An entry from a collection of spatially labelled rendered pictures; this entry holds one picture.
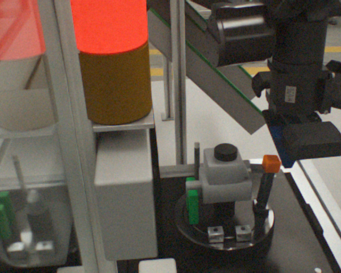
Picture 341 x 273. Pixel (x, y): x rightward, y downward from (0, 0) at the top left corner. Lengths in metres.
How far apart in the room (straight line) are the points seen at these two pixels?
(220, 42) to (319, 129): 0.14
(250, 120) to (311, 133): 0.32
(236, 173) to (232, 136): 0.49
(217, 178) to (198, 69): 0.24
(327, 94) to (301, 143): 0.08
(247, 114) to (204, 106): 0.40
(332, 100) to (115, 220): 0.33
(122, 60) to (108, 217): 0.10
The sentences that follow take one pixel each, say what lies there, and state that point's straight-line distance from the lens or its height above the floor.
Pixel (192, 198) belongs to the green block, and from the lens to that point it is 0.60.
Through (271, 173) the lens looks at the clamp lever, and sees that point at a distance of 0.61.
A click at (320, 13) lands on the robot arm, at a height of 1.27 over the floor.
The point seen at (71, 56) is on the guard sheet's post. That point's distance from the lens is 0.30.
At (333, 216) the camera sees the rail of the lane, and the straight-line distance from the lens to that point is 0.71.
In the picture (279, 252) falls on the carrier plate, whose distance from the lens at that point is 0.63.
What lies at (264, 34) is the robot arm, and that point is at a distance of 0.49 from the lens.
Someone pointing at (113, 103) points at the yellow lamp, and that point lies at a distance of 0.30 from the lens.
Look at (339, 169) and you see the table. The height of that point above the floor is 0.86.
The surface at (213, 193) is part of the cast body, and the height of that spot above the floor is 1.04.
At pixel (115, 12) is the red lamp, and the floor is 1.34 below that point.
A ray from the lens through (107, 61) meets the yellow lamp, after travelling 0.29.
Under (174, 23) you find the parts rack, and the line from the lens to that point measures 0.70.
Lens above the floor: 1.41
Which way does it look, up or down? 31 degrees down
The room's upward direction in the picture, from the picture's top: 2 degrees counter-clockwise
